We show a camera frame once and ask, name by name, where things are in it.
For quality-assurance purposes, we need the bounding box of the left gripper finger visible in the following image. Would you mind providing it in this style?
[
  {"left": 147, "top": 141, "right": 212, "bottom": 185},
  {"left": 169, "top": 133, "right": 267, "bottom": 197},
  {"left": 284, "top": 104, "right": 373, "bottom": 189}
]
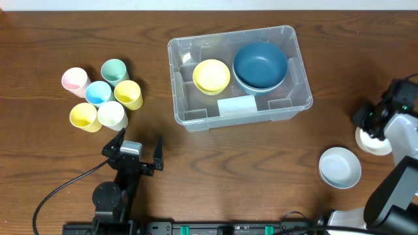
[
  {"left": 153, "top": 136, "right": 164, "bottom": 171},
  {"left": 101, "top": 127, "right": 125, "bottom": 160}
]

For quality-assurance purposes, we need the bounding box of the yellow cup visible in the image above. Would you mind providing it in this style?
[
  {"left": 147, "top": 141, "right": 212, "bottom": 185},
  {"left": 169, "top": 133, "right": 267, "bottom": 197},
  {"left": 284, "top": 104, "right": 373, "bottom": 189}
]
[
  {"left": 69, "top": 102, "right": 103, "bottom": 133},
  {"left": 114, "top": 80, "right": 143, "bottom": 110}
]

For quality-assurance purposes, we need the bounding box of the small light grey bowl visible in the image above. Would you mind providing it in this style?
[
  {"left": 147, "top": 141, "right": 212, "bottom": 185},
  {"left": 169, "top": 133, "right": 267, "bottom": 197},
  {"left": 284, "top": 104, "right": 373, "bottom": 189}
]
[{"left": 318, "top": 147, "right": 362, "bottom": 189}]

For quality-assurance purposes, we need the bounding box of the small yellow bowl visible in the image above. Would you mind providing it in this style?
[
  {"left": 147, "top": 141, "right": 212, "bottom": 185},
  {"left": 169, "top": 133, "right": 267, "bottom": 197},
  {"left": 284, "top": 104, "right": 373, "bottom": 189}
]
[{"left": 192, "top": 59, "right": 231, "bottom": 95}]

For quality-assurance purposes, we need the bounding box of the small white bowl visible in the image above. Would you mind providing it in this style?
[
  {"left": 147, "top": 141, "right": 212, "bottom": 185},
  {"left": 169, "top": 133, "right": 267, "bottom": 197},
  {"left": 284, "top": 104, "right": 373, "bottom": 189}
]
[{"left": 355, "top": 127, "right": 392, "bottom": 156}]

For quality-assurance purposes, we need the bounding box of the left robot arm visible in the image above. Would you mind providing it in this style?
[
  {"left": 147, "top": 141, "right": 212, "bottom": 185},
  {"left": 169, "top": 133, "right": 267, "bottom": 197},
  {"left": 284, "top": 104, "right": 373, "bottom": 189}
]
[{"left": 92, "top": 129, "right": 164, "bottom": 223}]

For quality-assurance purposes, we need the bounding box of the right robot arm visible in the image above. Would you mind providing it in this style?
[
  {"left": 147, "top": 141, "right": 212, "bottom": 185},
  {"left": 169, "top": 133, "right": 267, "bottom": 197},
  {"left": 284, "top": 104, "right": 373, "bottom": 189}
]
[{"left": 322, "top": 78, "right": 417, "bottom": 234}]

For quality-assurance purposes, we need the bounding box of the clear plastic storage container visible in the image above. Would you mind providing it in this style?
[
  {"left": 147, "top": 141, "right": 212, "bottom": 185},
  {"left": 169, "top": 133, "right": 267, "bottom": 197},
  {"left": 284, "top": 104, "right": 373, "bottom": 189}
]
[{"left": 167, "top": 25, "right": 314, "bottom": 132}]

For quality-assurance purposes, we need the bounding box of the cream white cup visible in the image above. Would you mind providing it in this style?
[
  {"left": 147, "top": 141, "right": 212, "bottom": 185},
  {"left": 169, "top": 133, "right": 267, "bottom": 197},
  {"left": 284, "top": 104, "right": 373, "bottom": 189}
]
[{"left": 97, "top": 101, "right": 128, "bottom": 131}]

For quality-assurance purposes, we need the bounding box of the light blue cup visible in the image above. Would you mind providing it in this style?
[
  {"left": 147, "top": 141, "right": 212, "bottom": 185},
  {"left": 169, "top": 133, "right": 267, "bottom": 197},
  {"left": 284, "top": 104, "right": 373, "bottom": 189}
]
[{"left": 85, "top": 81, "right": 116, "bottom": 108}]

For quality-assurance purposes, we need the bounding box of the pink cup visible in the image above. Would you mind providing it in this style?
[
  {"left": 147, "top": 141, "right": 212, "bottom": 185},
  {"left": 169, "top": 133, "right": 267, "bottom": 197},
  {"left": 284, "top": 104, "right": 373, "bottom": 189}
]
[{"left": 61, "top": 67, "right": 91, "bottom": 98}]

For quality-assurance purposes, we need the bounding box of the green cup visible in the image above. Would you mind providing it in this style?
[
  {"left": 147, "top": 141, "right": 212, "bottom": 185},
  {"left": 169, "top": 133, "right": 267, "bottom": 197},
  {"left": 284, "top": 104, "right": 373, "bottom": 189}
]
[{"left": 101, "top": 59, "right": 130, "bottom": 87}]

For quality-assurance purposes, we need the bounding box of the large dark blue bowl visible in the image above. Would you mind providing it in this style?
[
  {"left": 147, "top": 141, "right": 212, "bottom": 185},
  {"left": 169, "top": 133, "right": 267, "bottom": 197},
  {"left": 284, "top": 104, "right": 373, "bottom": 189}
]
[{"left": 233, "top": 41, "right": 288, "bottom": 93}]

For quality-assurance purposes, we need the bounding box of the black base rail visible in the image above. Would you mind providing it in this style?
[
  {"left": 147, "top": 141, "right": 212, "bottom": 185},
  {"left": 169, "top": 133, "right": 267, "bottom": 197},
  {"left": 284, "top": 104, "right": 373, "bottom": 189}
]
[{"left": 61, "top": 220, "right": 332, "bottom": 235}]

